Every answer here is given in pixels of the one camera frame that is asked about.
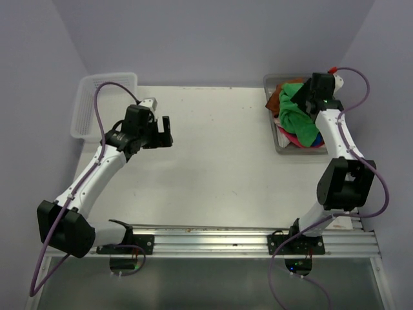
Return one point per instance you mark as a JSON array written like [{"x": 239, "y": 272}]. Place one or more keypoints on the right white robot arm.
[{"x": 346, "y": 182}]

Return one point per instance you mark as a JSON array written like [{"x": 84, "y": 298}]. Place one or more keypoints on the grey plastic tray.
[{"x": 270, "y": 81}]

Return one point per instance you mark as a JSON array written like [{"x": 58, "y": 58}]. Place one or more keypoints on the brown towel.
[{"x": 273, "y": 104}]

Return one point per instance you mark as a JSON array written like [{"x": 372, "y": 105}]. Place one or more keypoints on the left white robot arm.
[{"x": 64, "y": 223}]

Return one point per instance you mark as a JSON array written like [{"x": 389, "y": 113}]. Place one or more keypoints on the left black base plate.
[{"x": 133, "y": 244}]

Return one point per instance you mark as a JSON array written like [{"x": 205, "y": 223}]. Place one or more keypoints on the white towel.
[{"x": 283, "y": 140}]

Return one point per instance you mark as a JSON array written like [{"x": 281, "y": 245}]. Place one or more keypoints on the blue towel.
[{"x": 318, "y": 141}]

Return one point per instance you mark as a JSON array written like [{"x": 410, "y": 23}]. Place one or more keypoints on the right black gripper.
[{"x": 299, "y": 97}]

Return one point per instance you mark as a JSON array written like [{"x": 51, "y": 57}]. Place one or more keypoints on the magenta towel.
[{"x": 296, "y": 142}]

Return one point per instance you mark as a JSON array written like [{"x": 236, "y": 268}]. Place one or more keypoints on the white plastic basket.
[{"x": 112, "y": 103}]

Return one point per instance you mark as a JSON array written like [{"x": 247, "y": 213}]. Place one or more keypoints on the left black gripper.
[{"x": 161, "y": 139}]

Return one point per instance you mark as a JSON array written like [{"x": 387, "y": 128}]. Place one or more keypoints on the aluminium mounting rail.
[{"x": 234, "y": 242}]

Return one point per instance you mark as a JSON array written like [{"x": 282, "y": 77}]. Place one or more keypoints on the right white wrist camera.
[{"x": 339, "y": 82}]

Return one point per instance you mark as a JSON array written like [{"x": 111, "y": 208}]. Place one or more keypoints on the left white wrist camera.
[{"x": 150, "y": 103}]

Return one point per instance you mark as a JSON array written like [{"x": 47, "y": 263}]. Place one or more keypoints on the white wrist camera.
[
  {"x": 339, "y": 82},
  {"x": 150, "y": 103}
]

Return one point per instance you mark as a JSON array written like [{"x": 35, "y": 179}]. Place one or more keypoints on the green towel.
[{"x": 293, "y": 119}]

